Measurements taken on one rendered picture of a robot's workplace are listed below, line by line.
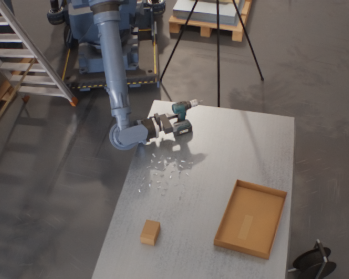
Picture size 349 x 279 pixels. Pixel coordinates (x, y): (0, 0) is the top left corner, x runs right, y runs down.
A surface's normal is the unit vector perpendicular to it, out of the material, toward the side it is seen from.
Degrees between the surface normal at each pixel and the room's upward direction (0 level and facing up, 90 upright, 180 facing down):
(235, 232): 0
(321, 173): 0
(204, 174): 0
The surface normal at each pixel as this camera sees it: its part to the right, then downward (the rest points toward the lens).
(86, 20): 0.20, 0.71
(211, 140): -0.04, -0.69
